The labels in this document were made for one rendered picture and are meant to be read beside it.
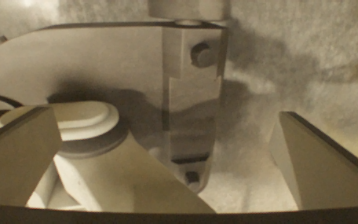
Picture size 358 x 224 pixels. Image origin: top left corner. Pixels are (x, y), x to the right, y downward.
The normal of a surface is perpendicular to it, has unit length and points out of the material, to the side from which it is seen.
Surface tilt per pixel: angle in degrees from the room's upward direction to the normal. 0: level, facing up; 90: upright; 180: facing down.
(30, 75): 0
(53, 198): 90
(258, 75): 0
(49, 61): 0
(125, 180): 90
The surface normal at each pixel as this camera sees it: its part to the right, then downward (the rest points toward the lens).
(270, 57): 0.22, 0.48
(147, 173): 0.03, -0.88
